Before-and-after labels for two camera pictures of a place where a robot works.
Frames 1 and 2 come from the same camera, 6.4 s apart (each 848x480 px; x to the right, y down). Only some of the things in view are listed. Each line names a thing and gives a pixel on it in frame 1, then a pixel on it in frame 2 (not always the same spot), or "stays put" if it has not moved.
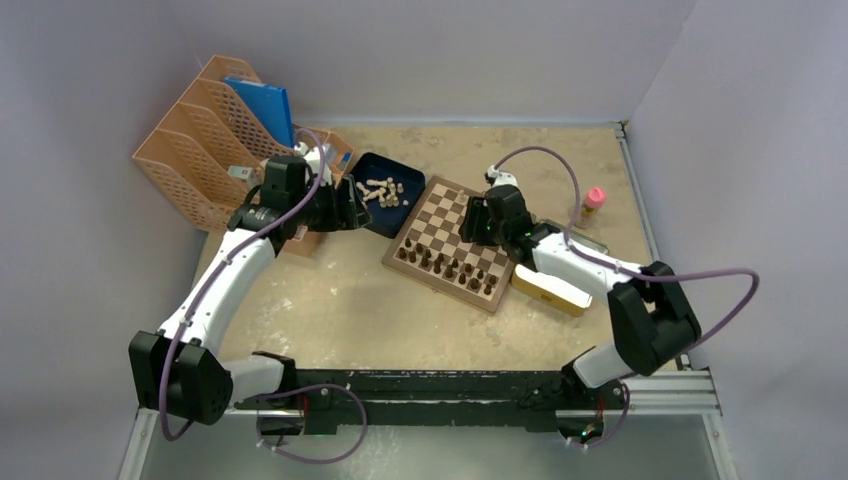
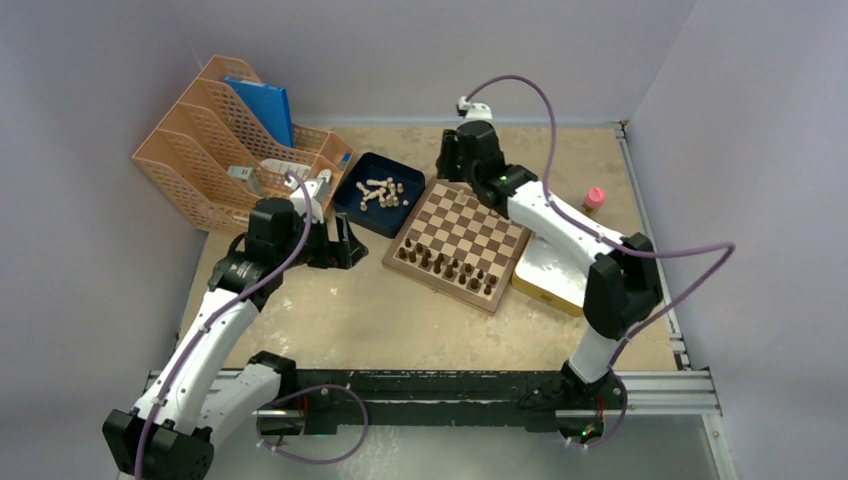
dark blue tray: [390, 190] stays put
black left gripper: [342, 216] -> [342, 253]
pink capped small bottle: [595, 199] stays put
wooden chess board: [430, 253] stays put
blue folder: [271, 103] stays put
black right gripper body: [497, 227] -> [452, 168]
